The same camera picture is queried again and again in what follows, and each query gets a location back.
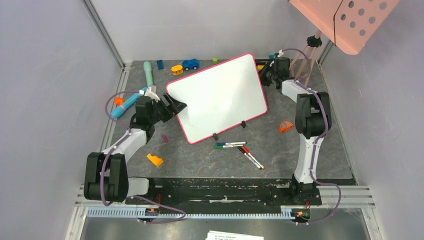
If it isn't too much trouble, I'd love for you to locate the dark blue block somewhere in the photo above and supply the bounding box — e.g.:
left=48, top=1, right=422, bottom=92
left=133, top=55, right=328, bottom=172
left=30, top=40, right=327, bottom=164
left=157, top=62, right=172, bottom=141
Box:
left=156, top=59, right=165, bottom=70

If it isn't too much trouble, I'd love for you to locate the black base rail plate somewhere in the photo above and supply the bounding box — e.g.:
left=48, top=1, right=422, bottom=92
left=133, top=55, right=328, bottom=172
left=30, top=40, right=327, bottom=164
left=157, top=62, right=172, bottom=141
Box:
left=141, top=177, right=322, bottom=215

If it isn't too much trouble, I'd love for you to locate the orange semicircle toy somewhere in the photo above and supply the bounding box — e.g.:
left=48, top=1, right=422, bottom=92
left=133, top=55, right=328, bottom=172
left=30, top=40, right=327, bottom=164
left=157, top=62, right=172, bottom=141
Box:
left=278, top=120, right=294, bottom=133

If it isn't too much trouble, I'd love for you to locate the blue toy marker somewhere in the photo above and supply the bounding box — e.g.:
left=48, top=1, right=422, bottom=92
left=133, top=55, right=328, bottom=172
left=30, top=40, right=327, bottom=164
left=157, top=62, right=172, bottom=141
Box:
left=110, top=91, right=141, bottom=119

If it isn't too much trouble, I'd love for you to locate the pink perforated music stand tray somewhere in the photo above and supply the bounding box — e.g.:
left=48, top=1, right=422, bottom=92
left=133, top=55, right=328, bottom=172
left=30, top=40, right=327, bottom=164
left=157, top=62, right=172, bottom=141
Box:
left=289, top=0, right=400, bottom=55

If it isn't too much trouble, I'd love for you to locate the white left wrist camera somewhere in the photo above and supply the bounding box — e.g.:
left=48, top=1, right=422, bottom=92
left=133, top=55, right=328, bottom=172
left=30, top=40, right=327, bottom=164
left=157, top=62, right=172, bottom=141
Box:
left=138, top=85, right=161, bottom=102

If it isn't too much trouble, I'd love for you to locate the blue whiteboard marker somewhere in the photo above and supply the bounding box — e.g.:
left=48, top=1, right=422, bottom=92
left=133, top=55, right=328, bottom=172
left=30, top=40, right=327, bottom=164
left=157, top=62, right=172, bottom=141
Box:
left=216, top=141, right=248, bottom=146

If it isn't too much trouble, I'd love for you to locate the black cylinder flashlight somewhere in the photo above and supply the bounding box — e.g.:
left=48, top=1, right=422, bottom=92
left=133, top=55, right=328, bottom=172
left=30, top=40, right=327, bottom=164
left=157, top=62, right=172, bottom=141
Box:
left=255, top=59, right=274, bottom=65

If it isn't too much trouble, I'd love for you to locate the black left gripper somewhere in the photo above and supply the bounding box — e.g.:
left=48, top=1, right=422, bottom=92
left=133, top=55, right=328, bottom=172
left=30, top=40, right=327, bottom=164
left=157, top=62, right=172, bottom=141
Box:
left=148, top=92, right=186, bottom=124

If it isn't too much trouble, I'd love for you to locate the black whiteboard marker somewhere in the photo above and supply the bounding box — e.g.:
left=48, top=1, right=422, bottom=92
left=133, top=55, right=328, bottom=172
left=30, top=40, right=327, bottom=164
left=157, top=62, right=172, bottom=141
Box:
left=237, top=146, right=263, bottom=170

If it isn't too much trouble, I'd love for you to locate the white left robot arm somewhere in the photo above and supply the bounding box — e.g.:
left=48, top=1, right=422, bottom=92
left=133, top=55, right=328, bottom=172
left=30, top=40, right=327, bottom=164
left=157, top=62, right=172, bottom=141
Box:
left=83, top=93, right=187, bottom=206

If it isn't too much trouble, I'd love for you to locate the red whiteboard marker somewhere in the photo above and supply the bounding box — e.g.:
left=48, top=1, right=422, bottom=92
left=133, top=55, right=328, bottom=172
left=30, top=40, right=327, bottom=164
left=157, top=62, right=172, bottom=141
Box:
left=241, top=146, right=266, bottom=170

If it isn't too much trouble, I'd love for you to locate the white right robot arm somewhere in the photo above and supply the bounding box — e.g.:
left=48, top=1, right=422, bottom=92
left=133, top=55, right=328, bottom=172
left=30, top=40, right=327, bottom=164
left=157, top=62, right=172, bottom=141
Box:
left=259, top=56, right=331, bottom=204

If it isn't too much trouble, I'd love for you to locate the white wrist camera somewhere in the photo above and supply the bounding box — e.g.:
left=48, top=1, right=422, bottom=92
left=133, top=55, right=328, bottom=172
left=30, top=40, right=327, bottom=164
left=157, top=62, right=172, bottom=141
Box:
left=269, top=49, right=284, bottom=67
left=138, top=85, right=161, bottom=102

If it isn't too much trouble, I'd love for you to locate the pink framed whiteboard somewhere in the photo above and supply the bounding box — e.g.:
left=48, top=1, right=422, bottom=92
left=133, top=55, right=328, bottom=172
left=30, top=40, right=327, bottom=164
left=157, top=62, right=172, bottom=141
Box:
left=165, top=53, right=268, bottom=144

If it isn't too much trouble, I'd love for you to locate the orange small toy piece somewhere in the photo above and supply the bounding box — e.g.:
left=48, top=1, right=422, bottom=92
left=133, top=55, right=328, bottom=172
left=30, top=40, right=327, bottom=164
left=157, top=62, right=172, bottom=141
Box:
left=114, top=97, right=125, bottom=107

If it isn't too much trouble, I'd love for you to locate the white comb cable duct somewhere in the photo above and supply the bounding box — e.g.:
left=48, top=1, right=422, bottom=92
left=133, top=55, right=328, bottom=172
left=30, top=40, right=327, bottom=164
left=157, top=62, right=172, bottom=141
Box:
left=87, top=206, right=295, bottom=220

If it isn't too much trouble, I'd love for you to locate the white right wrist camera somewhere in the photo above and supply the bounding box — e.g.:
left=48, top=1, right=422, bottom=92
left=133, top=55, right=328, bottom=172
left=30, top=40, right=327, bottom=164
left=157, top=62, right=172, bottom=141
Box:
left=269, top=49, right=284, bottom=67

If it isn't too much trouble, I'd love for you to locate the blue toy car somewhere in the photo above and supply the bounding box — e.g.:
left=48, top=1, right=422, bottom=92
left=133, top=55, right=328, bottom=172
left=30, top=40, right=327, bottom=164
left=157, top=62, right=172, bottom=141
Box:
left=181, top=58, right=200, bottom=71

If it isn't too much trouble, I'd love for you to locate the green whiteboard marker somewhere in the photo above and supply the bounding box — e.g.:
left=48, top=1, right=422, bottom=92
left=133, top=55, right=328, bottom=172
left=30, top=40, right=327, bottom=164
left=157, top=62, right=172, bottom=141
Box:
left=214, top=144, right=244, bottom=149

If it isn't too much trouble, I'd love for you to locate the white printed paper sheet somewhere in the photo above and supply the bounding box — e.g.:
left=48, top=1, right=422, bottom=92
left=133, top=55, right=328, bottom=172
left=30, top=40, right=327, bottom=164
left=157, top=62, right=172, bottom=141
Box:
left=205, top=230, right=265, bottom=240

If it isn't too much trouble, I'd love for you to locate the orange wedge block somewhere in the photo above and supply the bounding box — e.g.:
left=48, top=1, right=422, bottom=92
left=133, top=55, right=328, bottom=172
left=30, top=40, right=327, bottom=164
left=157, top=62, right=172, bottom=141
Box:
left=146, top=153, right=164, bottom=168

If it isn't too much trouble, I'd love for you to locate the pink tripod stand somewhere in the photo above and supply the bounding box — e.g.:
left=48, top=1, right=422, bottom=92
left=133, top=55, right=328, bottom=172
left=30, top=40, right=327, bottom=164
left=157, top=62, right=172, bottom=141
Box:
left=289, top=29, right=323, bottom=87

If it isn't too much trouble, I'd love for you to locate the yellow oval toy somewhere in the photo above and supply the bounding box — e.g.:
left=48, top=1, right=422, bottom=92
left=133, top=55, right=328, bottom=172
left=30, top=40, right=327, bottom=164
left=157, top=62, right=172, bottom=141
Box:
left=171, top=64, right=184, bottom=76

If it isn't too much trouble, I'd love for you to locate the teal green toy microphone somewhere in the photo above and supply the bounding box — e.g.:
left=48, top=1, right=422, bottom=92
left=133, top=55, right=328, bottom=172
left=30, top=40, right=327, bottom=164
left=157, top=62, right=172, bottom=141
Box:
left=143, top=61, right=154, bottom=87

